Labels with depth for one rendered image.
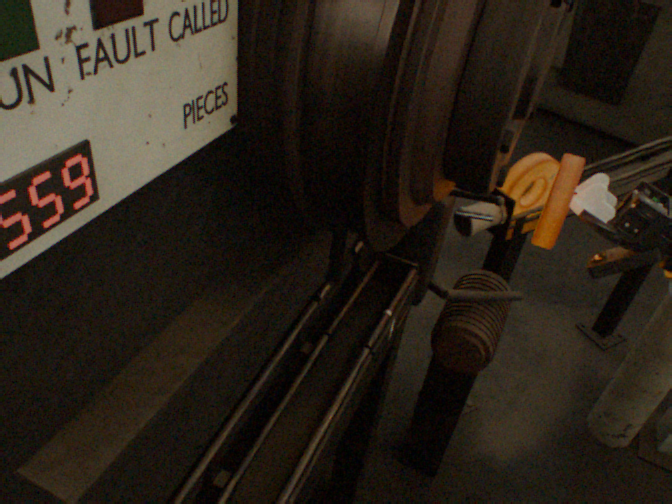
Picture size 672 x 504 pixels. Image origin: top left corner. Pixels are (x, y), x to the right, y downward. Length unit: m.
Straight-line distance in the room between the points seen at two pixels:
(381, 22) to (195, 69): 0.14
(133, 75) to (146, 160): 0.06
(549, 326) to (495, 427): 0.49
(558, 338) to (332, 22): 1.69
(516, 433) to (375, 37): 1.41
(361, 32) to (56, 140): 0.22
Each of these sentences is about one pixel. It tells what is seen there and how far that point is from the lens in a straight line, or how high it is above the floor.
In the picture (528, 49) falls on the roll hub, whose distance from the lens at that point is 0.50.
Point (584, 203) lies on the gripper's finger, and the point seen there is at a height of 0.85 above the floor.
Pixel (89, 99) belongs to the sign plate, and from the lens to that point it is 0.39.
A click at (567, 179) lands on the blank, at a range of 0.94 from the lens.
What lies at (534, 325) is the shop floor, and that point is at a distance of 2.03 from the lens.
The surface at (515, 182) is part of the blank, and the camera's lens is 1.20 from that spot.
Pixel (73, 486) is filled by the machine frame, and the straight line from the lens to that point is 0.51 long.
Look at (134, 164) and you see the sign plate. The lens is 0.43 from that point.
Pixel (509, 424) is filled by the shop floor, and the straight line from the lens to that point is 1.73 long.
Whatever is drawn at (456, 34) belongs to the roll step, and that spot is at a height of 1.17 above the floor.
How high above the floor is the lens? 1.30
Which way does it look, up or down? 38 degrees down
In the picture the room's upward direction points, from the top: 8 degrees clockwise
